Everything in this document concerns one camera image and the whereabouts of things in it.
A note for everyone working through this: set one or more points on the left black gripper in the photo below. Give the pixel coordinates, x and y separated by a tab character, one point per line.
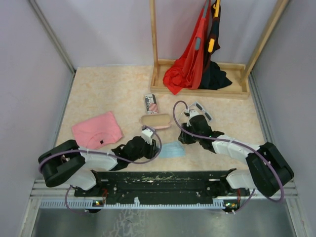
152	149

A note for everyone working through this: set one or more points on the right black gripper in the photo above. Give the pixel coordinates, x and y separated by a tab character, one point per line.
184	138

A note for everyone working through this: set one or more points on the white frame sunglasses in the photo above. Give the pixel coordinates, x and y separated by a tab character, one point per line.
200	108

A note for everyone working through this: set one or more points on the light blue cloth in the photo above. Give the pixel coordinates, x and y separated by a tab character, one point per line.
172	150

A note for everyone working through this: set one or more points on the pink glasses case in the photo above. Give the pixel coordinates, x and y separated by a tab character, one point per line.
156	121

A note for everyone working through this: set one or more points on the flag print glasses case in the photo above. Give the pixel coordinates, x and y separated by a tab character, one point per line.
151	104

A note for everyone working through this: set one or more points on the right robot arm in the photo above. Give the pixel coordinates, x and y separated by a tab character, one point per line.
267	171

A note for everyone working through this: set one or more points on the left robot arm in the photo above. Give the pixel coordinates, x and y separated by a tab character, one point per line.
71	164

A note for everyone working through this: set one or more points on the pink folded cloth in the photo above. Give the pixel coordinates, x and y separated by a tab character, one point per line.
98	131

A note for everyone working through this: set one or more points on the dark hanging garment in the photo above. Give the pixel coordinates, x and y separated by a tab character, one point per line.
213	78

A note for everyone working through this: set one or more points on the red hanging garment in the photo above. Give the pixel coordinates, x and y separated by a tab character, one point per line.
186	71

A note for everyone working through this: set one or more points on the wooden clothes rack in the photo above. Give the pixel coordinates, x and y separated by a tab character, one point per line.
237	73

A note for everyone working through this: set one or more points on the yellow clothes hanger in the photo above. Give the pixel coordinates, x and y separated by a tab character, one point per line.
214	32

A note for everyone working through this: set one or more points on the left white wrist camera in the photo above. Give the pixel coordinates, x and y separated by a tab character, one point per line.
147	135

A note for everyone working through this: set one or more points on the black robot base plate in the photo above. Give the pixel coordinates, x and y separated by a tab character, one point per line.
170	187

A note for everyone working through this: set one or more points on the white cable duct strip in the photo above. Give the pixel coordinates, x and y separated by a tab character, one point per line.
92	204

